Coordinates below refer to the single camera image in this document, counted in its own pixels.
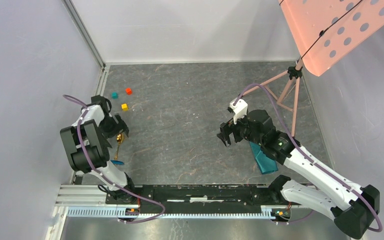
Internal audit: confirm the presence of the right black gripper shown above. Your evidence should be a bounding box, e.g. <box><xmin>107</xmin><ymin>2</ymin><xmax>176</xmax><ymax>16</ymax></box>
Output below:
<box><xmin>216</xmin><ymin>111</ymin><xmax>264</xmax><ymax>147</ymax></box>

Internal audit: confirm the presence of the gold spoon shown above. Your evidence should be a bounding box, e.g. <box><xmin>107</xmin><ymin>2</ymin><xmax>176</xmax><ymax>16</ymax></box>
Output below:
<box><xmin>113</xmin><ymin>133</ymin><xmax>125</xmax><ymax>161</ymax></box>

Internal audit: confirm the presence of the teal cloth napkin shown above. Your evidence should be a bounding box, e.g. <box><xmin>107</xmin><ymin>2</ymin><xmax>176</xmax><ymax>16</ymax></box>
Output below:
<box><xmin>249</xmin><ymin>142</ymin><xmax>279</xmax><ymax>175</ymax></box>

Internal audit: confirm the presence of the blue knife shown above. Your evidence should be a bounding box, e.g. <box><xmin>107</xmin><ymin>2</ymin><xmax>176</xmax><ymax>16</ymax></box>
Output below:
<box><xmin>111</xmin><ymin>160</ymin><xmax>124</xmax><ymax>166</ymax></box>

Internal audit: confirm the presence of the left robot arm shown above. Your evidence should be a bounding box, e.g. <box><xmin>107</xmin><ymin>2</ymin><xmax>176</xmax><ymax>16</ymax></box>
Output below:
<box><xmin>60</xmin><ymin>94</ymin><xmax>137</xmax><ymax>204</ymax></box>

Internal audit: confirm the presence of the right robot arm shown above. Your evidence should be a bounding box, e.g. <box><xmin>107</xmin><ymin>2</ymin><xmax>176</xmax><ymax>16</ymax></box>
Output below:
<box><xmin>217</xmin><ymin>107</ymin><xmax>380</xmax><ymax>240</ymax></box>

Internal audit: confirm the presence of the yellow cube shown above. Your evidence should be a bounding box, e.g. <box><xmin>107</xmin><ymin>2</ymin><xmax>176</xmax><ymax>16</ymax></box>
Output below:
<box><xmin>121</xmin><ymin>103</ymin><xmax>129</xmax><ymax>112</ymax></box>

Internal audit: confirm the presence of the orange cube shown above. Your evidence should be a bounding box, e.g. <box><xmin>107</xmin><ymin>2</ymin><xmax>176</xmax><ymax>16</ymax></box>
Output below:
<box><xmin>125</xmin><ymin>88</ymin><xmax>133</xmax><ymax>95</ymax></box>

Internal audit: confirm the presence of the pink tripod stand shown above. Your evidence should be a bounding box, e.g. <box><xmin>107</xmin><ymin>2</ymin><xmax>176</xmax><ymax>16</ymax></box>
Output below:
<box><xmin>243</xmin><ymin>60</ymin><xmax>304</xmax><ymax>136</ymax></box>

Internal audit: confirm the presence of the pink perforated panel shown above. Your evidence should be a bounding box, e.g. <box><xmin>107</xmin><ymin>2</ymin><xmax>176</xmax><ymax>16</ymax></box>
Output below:
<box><xmin>279</xmin><ymin>0</ymin><xmax>384</xmax><ymax>77</ymax></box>

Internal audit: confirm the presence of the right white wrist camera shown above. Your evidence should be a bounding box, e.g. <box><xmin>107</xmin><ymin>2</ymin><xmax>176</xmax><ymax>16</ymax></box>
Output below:
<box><xmin>229</xmin><ymin>99</ymin><xmax>248</xmax><ymax>125</ymax></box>

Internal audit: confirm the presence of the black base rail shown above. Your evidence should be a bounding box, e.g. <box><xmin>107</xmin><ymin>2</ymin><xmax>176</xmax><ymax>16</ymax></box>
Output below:
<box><xmin>97</xmin><ymin>184</ymin><xmax>293</xmax><ymax>215</ymax></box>

